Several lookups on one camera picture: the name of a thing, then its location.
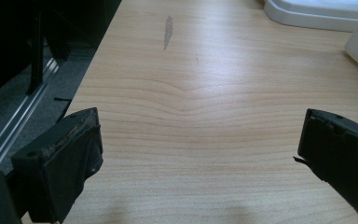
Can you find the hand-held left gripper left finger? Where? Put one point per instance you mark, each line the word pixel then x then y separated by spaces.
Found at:
pixel 59 161

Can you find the aluminium floor rail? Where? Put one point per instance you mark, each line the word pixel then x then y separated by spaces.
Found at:
pixel 18 118

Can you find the white plastic tray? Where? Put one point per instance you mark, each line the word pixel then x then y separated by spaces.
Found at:
pixel 317 12

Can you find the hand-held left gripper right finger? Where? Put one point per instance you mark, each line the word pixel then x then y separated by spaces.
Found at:
pixel 341 152

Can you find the black metal stand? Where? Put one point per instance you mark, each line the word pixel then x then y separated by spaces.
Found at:
pixel 37 53

